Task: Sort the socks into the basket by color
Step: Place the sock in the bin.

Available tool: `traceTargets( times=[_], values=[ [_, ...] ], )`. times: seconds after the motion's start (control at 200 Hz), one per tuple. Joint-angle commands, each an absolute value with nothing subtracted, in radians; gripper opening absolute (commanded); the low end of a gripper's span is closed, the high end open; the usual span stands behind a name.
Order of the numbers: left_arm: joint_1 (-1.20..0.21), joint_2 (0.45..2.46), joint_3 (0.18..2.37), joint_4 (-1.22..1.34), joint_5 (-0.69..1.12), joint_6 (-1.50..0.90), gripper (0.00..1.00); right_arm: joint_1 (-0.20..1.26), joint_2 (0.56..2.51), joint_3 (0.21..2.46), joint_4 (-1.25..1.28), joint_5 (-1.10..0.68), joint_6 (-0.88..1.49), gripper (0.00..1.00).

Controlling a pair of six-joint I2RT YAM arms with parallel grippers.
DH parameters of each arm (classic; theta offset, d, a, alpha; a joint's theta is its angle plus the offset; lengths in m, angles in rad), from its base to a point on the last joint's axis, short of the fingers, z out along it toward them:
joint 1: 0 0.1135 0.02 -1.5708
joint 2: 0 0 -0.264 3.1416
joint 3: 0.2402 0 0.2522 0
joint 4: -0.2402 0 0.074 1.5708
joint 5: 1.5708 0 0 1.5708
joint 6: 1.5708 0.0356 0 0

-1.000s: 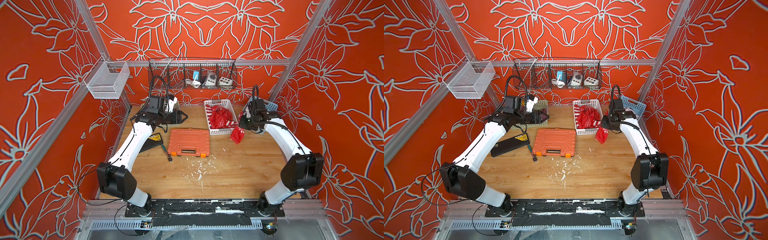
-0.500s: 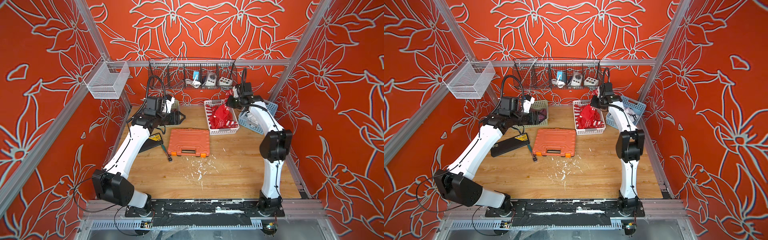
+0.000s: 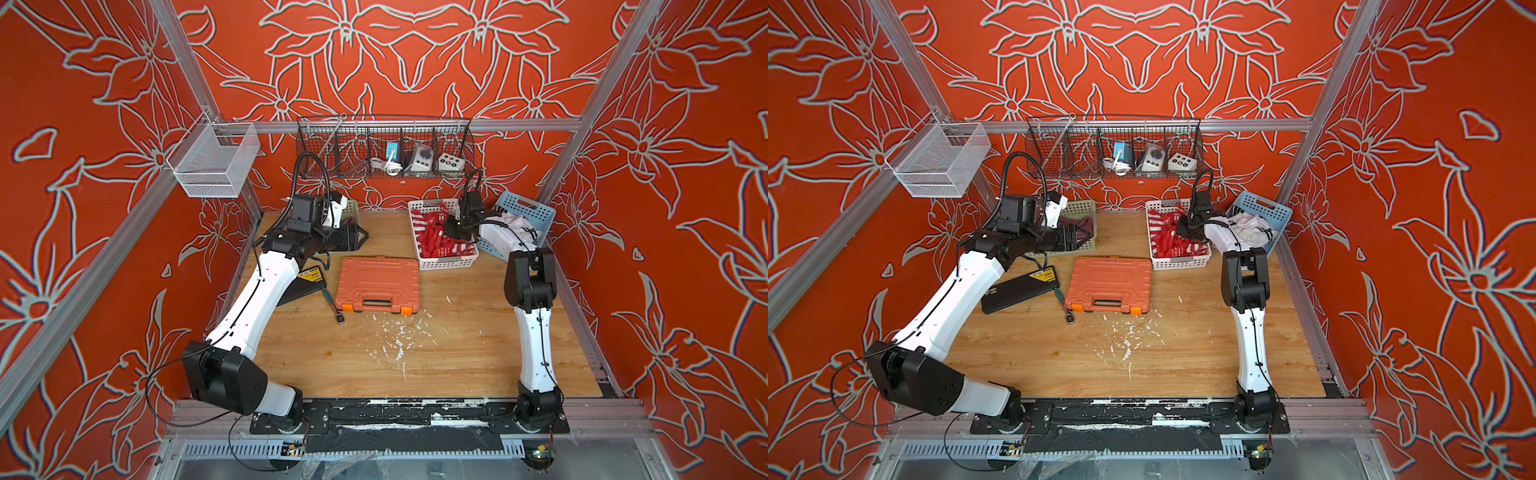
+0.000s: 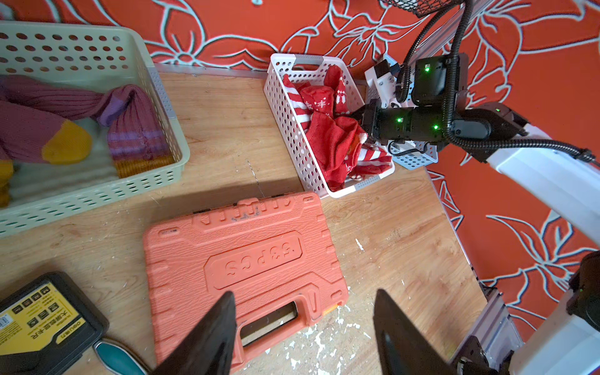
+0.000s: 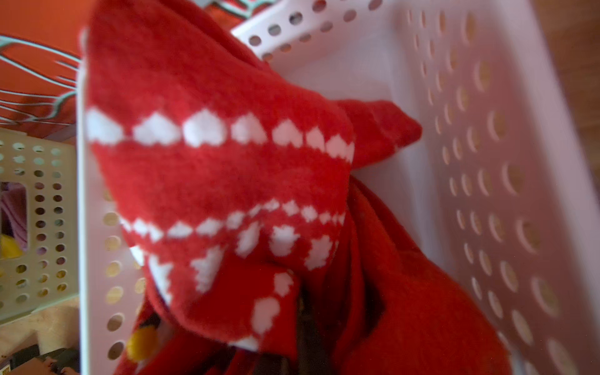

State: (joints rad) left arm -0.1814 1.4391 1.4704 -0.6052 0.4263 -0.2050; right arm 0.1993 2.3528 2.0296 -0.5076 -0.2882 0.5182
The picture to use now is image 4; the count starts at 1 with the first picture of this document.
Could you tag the black yellow bit box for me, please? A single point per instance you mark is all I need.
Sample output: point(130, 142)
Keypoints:
point(47, 325)

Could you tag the red white striped santa sock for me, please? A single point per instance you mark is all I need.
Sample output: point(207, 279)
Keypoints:
point(372, 160)

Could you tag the ratchet wrench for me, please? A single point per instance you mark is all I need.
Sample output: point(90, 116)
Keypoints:
point(118, 359)

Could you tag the red snowflake sock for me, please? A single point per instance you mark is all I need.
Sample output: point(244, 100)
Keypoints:
point(329, 98)

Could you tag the small purple yellow sock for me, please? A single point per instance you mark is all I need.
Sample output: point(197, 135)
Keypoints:
point(34, 136)

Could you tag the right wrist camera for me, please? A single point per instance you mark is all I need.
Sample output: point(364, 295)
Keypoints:
point(381, 83)

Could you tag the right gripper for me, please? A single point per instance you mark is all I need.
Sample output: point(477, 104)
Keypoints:
point(420, 90)

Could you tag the orange plastic tool case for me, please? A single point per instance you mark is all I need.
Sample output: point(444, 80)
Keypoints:
point(268, 252)

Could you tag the blue plastic basket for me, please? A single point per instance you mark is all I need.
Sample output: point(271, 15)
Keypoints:
point(412, 155)

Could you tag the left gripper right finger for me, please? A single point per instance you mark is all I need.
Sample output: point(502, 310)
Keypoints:
point(402, 348)

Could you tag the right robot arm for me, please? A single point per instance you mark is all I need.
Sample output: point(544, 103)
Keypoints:
point(567, 342)

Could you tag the black wire wall basket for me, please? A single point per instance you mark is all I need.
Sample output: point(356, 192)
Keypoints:
point(423, 8)

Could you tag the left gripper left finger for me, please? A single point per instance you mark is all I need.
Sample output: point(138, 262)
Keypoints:
point(209, 347)

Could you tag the white plastic basket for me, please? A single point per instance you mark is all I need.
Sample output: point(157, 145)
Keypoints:
point(305, 70)

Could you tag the purple ribbed sock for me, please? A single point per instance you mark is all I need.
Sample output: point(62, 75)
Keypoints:
point(135, 137)

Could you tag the green plastic basket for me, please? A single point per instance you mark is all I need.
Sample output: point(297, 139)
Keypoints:
point(95, 58)

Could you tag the red christmas sock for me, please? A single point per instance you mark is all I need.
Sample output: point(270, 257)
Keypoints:
point(336, 144)

